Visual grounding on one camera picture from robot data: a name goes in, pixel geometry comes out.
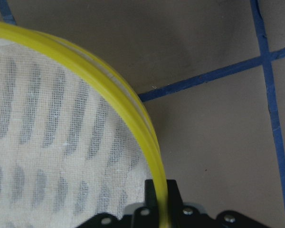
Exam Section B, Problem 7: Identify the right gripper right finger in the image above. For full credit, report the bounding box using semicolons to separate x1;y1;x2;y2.
167;180;192;228

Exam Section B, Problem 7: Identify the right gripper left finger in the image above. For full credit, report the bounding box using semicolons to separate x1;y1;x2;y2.
131;179;159;228

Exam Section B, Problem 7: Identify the yellow steamer basket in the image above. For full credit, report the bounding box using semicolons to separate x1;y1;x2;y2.
0;22;170;228

